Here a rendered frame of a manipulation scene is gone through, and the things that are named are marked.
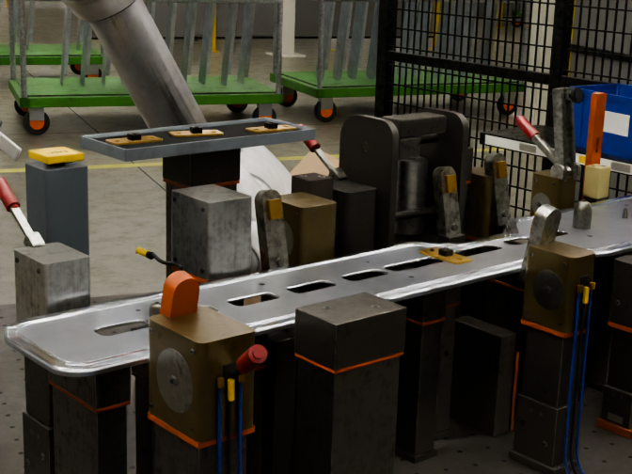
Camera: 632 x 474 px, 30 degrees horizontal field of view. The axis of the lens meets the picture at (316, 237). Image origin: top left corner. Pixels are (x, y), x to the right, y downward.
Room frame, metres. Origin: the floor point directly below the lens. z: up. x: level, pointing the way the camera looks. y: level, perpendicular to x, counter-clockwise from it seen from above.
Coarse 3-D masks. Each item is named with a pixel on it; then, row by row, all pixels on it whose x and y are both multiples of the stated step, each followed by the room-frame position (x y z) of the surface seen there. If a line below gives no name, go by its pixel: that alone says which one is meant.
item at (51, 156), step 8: (32, 152) 1.70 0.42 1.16; (40, 152) 1.69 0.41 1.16; (48, 152) 1.70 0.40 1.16; (56, 152) 1.70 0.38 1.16; (64, 152) 1.70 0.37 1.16; (72, 152) 1.70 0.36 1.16; (80, 152) 1.70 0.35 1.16; (40, 160) 1.68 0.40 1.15; (48, 160) 1.67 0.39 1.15; (56, 160) 1.68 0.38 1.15; (64, 160) 1.68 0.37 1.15; (72, 160) 1.69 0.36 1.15; (80, 160) 1.70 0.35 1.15
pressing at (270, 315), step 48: (480, 240) 1.87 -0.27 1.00; (576, 240) 1.90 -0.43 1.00; (624, 240) 1.91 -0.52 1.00; (240, 288) 1.58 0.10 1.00; (288, 288) 1.59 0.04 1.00; (336, 288) 1.59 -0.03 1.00; (384, 288) 1.60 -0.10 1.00; (432, 288) 1.62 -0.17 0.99; (48, 336) 1.36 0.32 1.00; (96, 336) 1.36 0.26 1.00; (144, 336) 1.37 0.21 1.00
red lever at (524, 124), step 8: (520, 120) 2.26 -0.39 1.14; (528, 120) 2.26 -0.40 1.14; (520, 128) 2.26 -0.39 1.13; (528, 128) 2.25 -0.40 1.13; (528, 136) 2.24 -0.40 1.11; (536, 136) 2.23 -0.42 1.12; (536, 144) 2.23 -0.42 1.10; (544, 144) 2.22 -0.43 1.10; (544, 152) 2.21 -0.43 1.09; (552, 152) 2.20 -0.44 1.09; (552, 160) 2.20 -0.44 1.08; (568, 168) 2.18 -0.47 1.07
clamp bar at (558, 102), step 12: (552, 96) 2.20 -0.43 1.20; (564, 96) 2.19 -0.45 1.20; (576, 96) 2.16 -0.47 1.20; (564, 108) 2.20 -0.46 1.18; (564, 120) 2.18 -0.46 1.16; (564, 132) 2.17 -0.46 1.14; (564, 144) 2.17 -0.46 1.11; (564, 156) 2.17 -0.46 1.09; (576, 168) 2.18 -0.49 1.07; (564, 180) 2.16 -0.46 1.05
